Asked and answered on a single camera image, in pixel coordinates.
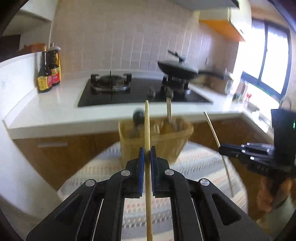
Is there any rice cooker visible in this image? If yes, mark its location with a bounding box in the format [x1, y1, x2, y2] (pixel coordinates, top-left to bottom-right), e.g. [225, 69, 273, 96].
[217, 69, 233, 95]

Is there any black wok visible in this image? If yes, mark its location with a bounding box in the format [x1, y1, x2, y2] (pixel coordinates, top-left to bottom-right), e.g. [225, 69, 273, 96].
[158, 50, 226, 80]

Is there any yellow plastic utensil basket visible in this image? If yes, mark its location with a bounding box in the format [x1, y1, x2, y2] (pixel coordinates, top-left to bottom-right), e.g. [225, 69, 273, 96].
[118, 117, 194, 167]

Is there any black gas stove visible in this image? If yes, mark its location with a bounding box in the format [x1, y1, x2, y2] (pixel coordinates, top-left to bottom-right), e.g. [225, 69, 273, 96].
[78, 73, 213, 107]

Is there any orange wall cabinet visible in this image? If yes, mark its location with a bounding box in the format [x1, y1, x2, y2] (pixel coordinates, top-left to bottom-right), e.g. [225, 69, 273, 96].
[199, 8, 246, 42]

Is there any soy sauce bottle front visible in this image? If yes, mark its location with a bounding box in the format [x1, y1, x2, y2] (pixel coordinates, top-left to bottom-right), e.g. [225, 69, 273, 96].
[37, 46, 52, 93]

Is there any white kitchen counter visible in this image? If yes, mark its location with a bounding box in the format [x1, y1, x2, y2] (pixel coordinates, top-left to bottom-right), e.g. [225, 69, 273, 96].
[1, 53, 273, 141]

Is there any long bamboo chopstick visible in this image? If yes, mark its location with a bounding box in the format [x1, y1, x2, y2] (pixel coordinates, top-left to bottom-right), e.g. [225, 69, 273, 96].
[204, 111, 234, 198]

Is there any soy sauce bottle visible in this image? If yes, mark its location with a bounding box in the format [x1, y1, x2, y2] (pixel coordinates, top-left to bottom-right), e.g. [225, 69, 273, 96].
[47, 43, 61, 86]
[37, 46, 52, 93]

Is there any range hood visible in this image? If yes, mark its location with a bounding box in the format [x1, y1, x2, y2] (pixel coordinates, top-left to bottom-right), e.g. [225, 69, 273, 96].
[171, 0, 239, 11]

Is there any soy sauce bottle rear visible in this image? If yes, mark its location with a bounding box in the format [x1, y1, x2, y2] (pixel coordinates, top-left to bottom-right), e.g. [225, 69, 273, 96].
[47, 43, 61, 86]

